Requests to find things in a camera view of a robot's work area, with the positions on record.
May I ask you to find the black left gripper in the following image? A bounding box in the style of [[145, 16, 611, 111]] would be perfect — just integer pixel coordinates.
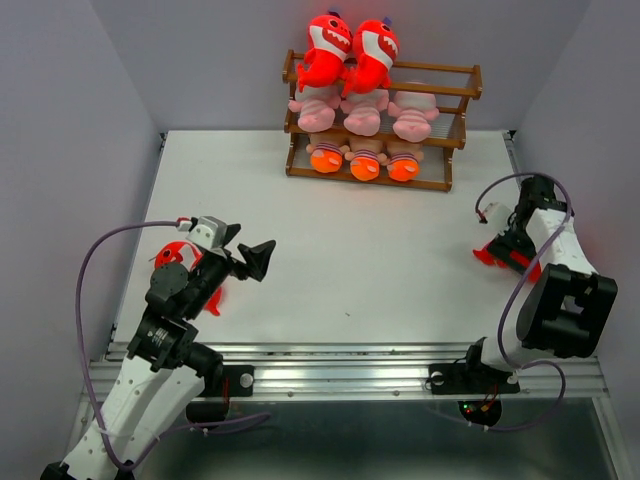
[[185, 222, 276, 318]]

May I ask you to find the red shark plush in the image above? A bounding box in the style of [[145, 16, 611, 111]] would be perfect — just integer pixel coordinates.
[[341, 17, 399, 98], [151, 240, 224, 317], [297, 10, 353, 93], [473, 247, 531, 274]]

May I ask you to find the boy doll black hair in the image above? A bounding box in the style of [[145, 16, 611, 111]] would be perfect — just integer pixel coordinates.
[[306, 133, 350, 174]]

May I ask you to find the boy doll from corner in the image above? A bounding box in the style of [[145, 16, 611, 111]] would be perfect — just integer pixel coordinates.
[[386, 141, 424, 182]]

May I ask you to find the boy doll face up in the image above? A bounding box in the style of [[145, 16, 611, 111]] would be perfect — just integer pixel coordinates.
[[344, 136, 387, 182]]

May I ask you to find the pink pig plush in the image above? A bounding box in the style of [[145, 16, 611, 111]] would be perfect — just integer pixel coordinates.
[[387, 90, 440, 143], [340, 89, 389, 137], [288, 85, 341, 133]]

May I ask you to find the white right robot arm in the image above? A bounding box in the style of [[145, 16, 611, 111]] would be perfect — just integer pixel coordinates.
[[460, 173, 618, 390]]

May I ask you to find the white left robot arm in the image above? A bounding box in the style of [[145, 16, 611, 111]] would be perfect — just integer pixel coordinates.
[[41, 216, 276, 479]]

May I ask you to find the wooden three-tier shelf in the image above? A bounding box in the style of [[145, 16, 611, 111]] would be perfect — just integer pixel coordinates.
[[282, 51, 483, 192]]

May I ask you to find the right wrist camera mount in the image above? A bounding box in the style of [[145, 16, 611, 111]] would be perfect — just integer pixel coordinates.
[[479, 202, 513, 229]]

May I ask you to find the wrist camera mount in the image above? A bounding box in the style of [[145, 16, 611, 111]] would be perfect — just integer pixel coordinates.
[[177, 216, 228, 252], [479, 202, 513, 229]]

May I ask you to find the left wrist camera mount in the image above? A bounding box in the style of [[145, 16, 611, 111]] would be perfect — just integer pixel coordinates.
[[177, 216, 228, 252]]

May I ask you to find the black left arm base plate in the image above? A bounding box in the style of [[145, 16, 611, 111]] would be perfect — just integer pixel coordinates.
[[200, 364, 255, 400]]

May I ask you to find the aluminium rail frame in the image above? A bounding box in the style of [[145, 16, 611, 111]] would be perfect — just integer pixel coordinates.
[[82, 130, 621, 480]]

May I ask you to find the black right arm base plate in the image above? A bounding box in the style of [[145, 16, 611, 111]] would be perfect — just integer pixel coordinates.
[[427, 363, 520, 395]]

